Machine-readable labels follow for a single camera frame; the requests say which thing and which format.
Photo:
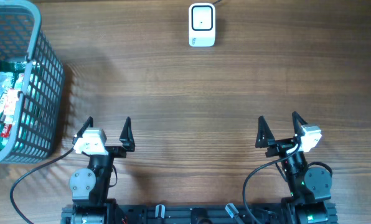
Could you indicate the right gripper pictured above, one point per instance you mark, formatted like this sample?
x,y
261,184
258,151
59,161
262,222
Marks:
x,y
279,146

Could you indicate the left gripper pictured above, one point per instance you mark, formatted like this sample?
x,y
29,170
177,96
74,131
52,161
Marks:
x,y
127,145

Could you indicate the green white gloves package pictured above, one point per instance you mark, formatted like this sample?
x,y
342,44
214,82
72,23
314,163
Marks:
x,y
11,76

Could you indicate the red white tissue pack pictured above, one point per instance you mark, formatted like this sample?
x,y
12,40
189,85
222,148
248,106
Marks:
x,y
11,100

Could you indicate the red coffee stick sachet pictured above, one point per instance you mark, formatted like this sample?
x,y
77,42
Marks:
x,y
5,133

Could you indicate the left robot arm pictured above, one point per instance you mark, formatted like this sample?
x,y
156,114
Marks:
x,y
90,185

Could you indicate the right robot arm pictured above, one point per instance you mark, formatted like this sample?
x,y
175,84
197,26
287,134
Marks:
x,y
309,183

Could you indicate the white barcode scanner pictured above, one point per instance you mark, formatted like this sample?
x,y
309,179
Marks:
x,y
202,24

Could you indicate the grey plastic mesh basket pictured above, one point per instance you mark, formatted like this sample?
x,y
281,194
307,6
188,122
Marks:
x,y
36,113

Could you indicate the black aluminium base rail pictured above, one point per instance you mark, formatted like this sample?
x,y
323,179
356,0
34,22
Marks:
x,y
264,212

